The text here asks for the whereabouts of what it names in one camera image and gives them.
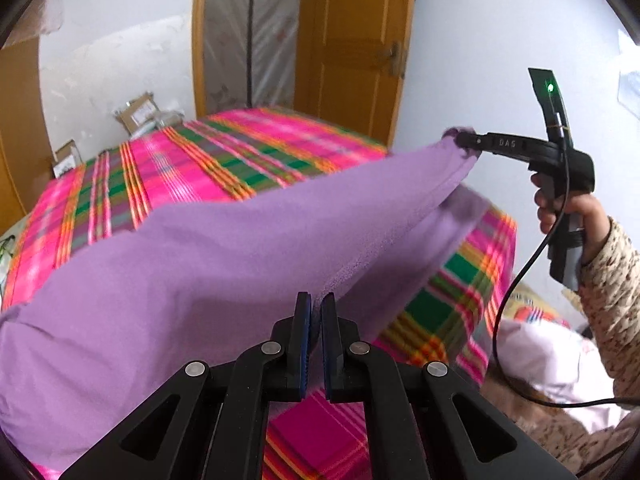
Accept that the metal door latch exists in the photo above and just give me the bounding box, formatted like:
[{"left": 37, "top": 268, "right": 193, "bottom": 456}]
[{"left": 385, "top": 41, "right": 407, "bottom": 78}]

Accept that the brown cardboard box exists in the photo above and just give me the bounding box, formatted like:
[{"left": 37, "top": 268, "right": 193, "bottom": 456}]
[{"left": 112, "top": 91, "right": 161, "bottom": 136}]

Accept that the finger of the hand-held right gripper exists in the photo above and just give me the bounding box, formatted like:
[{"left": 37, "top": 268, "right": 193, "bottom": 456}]
[{"left": 452, "top": 131, "right": 493, "bottom": 155}]

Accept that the wooden door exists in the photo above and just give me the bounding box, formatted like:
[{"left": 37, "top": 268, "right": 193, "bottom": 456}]
[{"left": 295, "top": 0, "right": 418, "bottom": 146}]

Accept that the wooden door frame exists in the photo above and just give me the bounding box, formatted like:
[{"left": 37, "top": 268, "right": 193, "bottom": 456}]
[{"left": 191, "top": 0, "right": 211, "bottom": 118}]

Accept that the pink plaid bed sheet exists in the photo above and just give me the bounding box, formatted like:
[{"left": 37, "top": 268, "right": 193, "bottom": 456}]
[{"left": 0, "top": 106, "right": 518, "bottom": 480}]

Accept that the black cable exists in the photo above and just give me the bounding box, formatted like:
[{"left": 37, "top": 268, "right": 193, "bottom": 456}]
[{"left": 492, "top": 110, "right": 640, "bottom": 408}]

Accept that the purple fleece cloth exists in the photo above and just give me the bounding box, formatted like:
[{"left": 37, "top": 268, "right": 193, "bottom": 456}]
[{"left": 0, "top": 127, "right": 493, "bottom": 473}]

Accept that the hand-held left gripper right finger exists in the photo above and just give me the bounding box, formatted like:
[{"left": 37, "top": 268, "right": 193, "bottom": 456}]
[{"left": 320, "top": 292, "right": 578, "bottom": 480}]

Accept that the person's right hand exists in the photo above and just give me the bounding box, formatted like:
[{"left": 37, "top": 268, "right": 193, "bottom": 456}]
[{"left": 531, "top": 172, "right": 612, "bottom": 263}]

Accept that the person's right forearm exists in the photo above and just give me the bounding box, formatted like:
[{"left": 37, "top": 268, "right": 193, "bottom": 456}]
[{"left": 575, "top": 217, "right": 640, "bottom": 401}]

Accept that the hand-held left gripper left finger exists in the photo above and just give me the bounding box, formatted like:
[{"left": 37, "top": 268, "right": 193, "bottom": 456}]
[{"left": 60, "top": 291, "right": 313, "bottom": 480}]

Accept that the person's floral garment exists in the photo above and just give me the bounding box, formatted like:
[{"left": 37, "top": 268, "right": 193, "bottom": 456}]
[{"left": 515, "top": 395, "right": 640, "bottom": 480}]

